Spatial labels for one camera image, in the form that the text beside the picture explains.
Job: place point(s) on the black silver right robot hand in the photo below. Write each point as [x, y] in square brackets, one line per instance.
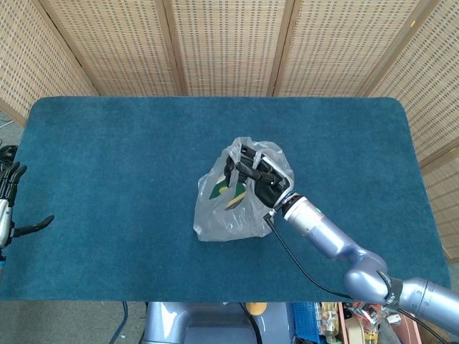
[269, 186]

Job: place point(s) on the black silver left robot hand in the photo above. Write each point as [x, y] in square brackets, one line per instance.
[5, 211]

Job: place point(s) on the clear plastic carrier bag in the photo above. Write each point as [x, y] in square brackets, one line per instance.
[233, 225]

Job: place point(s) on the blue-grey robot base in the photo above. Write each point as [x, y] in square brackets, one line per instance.
[201, 322]

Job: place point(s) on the green yellow box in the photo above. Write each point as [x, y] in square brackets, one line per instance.
[218, 190]

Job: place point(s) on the blue carpet table mat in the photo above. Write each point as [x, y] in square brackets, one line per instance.
[107, 179]

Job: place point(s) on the yellow orange ball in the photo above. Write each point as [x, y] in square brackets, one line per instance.
[256, 307]

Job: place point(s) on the blue plastic crate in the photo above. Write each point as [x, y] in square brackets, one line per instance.
[305, 320]

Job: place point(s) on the clear glass bottle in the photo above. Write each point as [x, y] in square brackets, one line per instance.
[330, 322]

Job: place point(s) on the colourful snack packets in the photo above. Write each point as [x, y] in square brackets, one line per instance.
[365, 313]

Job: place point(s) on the pink storage box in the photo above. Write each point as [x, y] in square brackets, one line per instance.
[344, 329]

